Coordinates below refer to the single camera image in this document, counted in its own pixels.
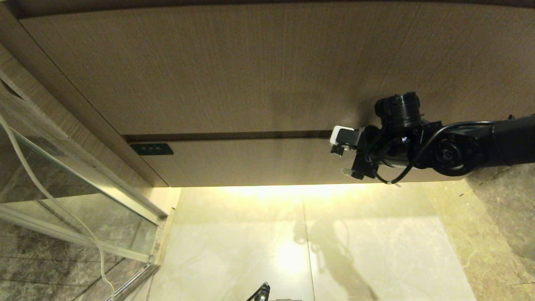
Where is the dark switch panel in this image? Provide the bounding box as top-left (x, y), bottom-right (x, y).
top-left (129, 143), bottom-right (174, 156)

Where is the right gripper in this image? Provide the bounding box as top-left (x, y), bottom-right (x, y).
top-left (341, 125), bottom-right (403, 181)

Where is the glass shower door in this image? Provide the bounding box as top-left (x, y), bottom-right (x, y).
top-left (0, 124), bottom-right (168, 265)

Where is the wooden door frame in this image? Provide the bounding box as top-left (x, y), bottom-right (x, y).
top-left (0, 3), bottom-right (169, 189)

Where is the white cable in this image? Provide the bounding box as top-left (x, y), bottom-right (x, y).
top-left (0, 114), bottom-right (116, 301)

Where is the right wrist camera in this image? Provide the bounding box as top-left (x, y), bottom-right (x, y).
top-left (329, 125), bottom-right (362, 157)

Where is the wooden cabinet drawer front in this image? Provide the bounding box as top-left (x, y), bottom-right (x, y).
top-left (16, 0), bottom-right (535, 188)

